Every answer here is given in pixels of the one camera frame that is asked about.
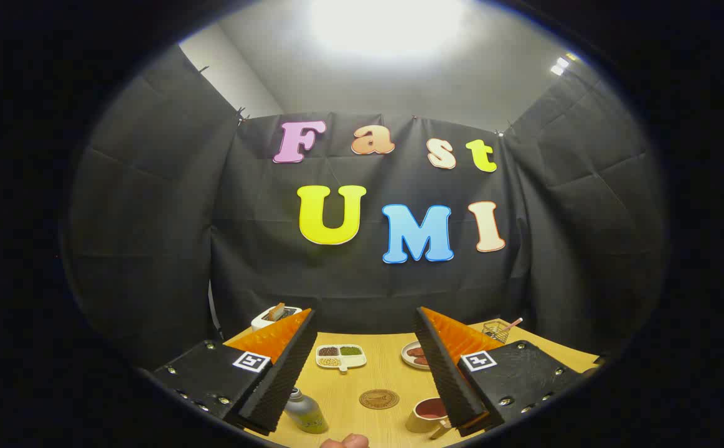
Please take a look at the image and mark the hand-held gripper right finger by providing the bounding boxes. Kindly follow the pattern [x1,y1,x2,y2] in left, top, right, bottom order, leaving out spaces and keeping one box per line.
[414,306,588,437]

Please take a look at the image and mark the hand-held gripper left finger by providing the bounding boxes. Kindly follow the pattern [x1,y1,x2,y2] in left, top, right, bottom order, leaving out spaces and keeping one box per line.
[149,308,317,436]

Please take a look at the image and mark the silver juice bottle green label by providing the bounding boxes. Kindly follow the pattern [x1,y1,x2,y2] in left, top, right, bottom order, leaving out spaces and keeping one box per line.
[284,387,329,434]

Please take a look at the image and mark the cream cup with wooden handle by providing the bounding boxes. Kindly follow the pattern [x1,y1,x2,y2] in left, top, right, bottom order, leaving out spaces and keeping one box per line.
[405,397,453,440]

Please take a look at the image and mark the round cork coaster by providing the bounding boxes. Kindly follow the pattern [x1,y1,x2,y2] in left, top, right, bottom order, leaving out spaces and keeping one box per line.
[359,389,400,410]

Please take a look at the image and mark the white round plate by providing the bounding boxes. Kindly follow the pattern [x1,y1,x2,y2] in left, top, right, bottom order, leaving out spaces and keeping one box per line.
[401,340,432,371]

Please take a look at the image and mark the wooden table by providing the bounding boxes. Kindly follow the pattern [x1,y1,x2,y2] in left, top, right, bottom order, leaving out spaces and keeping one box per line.
[222,317,602,448]

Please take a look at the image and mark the white toaster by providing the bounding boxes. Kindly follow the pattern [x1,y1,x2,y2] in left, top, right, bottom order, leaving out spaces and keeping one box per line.
[251,303,303,332]

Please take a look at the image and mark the white divided tray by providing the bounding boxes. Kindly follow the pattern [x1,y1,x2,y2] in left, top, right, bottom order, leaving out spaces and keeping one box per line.
[316,344,367,373]

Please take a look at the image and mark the small ceiling spotlight fixture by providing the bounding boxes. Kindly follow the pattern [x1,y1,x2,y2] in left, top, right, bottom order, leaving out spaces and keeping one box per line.
[550,53,580,77]

